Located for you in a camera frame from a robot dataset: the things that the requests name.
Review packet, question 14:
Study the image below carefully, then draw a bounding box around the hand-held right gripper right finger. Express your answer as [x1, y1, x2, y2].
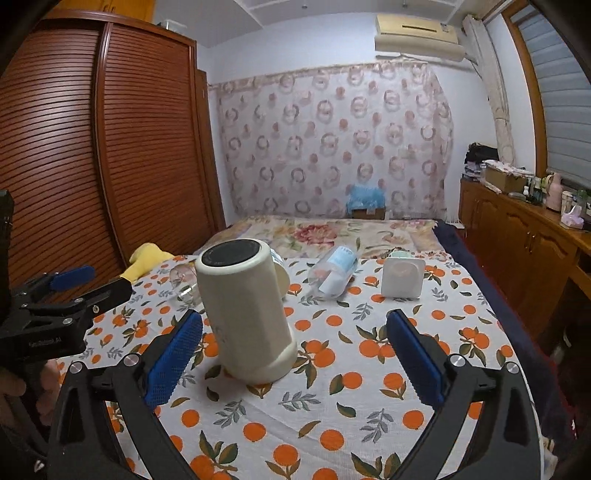
[385, 308, 542, 480]

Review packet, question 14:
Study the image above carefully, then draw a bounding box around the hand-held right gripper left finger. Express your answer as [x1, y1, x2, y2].
[48, 309, 204, 480]

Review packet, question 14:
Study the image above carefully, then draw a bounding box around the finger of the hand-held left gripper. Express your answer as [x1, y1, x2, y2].
[10, 266, 97, 306]
[52, 279, 136, 319]

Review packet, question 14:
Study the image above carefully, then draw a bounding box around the cream cup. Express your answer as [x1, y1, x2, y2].
[194, 238, 299, 384]

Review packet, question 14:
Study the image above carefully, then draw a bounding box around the clear glass cup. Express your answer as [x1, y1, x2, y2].
[169, 263, 202, 305]

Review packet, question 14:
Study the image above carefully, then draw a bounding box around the small white square cup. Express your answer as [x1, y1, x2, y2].
[380, 250, 426, 300]

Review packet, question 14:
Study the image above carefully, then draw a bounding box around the person's left hand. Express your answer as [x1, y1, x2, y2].
[0, 361, 60, 418]

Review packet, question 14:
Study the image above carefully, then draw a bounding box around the yellow cloth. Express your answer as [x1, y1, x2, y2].
[119, 243, 175, 284]

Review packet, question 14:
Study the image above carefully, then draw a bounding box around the orange print tablecloth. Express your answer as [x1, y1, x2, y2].
[44, 253, 548, 480]

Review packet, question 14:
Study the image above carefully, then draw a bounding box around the clear plastic bottle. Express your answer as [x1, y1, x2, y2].
[307, 246, 360, 298]

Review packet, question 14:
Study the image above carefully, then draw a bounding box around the wooden slatted wardrobe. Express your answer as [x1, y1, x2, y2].
[0, 10, 227, 301]

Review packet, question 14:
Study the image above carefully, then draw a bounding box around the wooden side cabinet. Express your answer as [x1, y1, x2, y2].
[459, 178, 591, 365]

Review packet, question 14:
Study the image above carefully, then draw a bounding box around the floral bed blanket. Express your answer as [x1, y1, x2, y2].
[193, 215, 446, 260]

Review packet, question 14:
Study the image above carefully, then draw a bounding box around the blue plastic bag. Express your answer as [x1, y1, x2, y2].
[346, 184, 387, 211]

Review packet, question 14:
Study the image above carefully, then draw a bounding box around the large cardboard box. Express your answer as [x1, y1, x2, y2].
[483, 165, 528, 195]

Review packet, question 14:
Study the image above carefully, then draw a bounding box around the pile of dark clothes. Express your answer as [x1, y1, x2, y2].
[464, 143, 500, 181]

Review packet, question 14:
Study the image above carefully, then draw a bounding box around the pink thermos jug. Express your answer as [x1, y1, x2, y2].
[545, 172, 564, 212]

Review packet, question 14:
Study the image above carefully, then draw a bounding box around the tied floral curtain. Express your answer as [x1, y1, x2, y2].
[462, 14, 517, 168]

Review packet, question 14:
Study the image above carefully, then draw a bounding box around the grey window blind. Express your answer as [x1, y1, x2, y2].
[513, 9, 591, 197]

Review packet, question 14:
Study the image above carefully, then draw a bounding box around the cream air conditioner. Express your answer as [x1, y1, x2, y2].
[374, 13, 467, 62]

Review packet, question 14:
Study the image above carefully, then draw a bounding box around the ring pattern curtain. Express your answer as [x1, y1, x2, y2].
[209, 61, 455, 222]

